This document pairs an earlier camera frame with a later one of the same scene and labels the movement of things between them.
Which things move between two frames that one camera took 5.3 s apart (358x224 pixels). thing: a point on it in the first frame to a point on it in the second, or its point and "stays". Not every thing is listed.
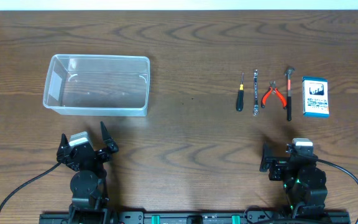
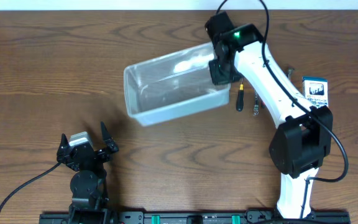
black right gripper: (278, 163) to (221, 73)
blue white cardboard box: (315, 97) stays
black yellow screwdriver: (240, 96) stays
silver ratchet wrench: (255, 107) stays
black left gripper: (84, 154) stays
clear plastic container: (98, 85) to (173, 86)
